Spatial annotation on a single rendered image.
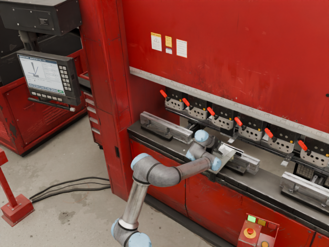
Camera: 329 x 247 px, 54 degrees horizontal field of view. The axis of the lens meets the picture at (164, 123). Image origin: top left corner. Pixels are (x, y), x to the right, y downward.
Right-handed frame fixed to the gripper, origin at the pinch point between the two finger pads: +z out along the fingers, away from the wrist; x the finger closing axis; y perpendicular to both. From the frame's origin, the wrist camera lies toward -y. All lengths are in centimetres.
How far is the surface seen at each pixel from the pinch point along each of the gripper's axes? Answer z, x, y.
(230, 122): -13.3, -2.7, 20.7
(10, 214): -3, 148, -143
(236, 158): 10.7, -8.8, 3.5
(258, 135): -10.1, -21.9, 20.7
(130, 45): -44, 82, 35
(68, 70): -71, 92, -4
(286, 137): -12.9, -38.5, 26.3
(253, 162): 10.8, -20.3, 6.5
